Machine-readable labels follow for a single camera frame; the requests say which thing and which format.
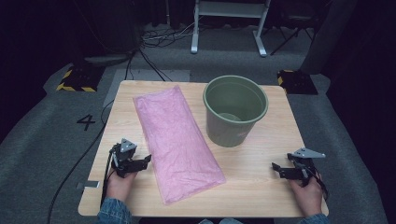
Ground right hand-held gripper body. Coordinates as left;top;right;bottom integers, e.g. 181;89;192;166
287;147;327;188

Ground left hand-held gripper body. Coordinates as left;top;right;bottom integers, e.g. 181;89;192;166
108;138;138;179

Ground pink plastic bag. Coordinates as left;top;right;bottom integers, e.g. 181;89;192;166
133;85;228;206

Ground green plastic bin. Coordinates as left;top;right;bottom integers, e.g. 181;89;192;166
202;75;270;148

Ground person's left hand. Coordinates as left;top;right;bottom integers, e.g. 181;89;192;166
106;169;138;203

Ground person's right hand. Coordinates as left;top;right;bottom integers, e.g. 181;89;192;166
288;175;325;217

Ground grey tape strip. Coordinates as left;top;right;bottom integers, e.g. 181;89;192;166
76;180;101;190

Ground person's legs in jeans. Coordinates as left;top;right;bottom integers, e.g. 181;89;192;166
198;217;245;224

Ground black yellow striped base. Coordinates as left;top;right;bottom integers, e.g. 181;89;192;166
276;68;319;96
55;63;106;93

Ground grey flat stand base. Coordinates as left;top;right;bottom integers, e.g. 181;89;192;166
83;53;134;67

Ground grey curtain column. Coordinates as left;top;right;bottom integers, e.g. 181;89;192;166
299;0;360;76

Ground black tripod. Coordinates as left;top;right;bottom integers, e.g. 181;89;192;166
268;17;316;57

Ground white metal stand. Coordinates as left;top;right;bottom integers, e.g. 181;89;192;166
190;0;273;58

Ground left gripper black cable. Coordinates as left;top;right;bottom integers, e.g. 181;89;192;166
100;148;117;207

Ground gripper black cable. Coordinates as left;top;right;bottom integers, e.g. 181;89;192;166
311;166;330;201
100;148;117;207

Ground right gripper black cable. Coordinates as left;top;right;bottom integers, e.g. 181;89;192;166
311;166;330;201

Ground long black floor cable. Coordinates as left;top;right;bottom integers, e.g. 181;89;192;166
46;98;116;224

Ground thin black floor cable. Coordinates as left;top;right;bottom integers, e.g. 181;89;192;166
123;48;174;83

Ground tangle of floor cables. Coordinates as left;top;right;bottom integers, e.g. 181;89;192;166
140;21;201;49

